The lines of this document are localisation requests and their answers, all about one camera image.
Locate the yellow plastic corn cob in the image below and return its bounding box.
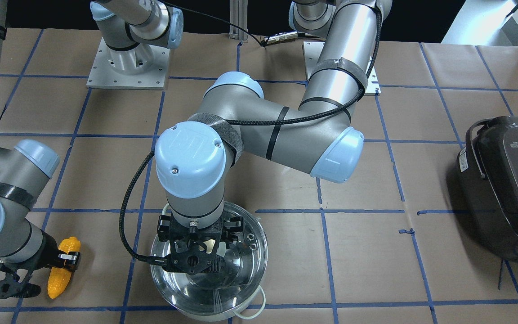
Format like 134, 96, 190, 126
47, 236, 81, 299

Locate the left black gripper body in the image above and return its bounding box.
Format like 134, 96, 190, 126
157, 215, 244, 275

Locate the dark grey rice cooker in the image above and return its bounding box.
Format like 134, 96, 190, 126
458, 116, 518, 262

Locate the aluminium frame post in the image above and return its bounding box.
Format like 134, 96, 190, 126
229, 0, 248, 42

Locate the glass pot lid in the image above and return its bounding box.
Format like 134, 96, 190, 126
151, 201, 268, 311

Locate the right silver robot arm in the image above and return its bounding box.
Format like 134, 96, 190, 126
0, 0, 80, 299

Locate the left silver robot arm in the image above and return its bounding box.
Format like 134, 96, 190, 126
134, 0, 393, 275

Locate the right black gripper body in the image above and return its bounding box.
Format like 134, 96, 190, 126
0, 259, 41, 299

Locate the black cable with connector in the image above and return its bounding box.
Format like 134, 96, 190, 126
165, 0, 296, 48

